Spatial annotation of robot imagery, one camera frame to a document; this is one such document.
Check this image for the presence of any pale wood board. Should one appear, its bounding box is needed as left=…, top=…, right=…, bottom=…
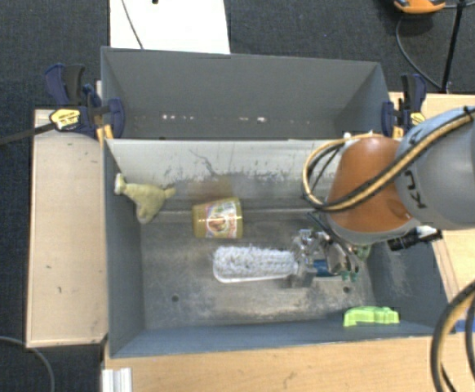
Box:
left=25, top=109, right=109, bottom=349

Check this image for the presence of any white bristle brush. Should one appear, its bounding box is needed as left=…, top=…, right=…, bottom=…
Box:
left=212, top=245, right=300, bottom=284

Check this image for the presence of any black cylinder on white bracket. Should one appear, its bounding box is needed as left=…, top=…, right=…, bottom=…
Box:
left=386, top=225, right=444, bottom=253

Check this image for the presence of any yellow-green plush toy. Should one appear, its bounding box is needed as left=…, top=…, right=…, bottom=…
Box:
left=113, top=171, right=178, bottom=225

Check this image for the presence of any bright green flat plastic toy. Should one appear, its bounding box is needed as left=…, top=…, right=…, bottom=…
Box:
left=342, top=305, right=402, bottom=329

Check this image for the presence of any grey metal bin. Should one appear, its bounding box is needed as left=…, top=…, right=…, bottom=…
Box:
left=100, top=46, right=453, bottom=359

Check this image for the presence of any yellow jar with printed label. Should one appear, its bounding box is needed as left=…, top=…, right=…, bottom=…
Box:
left=191, top=196, right=245, bottom=240

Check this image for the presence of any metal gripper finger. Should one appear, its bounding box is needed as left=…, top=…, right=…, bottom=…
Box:
left=291, top=229, right=318, bottom=261
left=287, top=259, right=317, bottom=288

